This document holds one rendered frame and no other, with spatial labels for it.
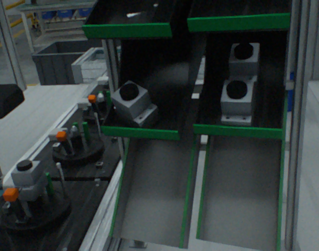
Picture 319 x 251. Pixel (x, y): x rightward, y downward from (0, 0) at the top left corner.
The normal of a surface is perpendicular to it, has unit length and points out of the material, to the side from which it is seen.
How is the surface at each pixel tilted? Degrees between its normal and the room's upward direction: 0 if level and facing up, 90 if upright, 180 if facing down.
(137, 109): 102
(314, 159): 0
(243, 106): 115
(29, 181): 90
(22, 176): 90
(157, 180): 45
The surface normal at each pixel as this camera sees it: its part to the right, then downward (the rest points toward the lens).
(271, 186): -0.29, -0.33
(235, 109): -0.24, 0.77
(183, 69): -0.22, -0.63
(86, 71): -0.14, 0.44
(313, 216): -0.09, -0.90
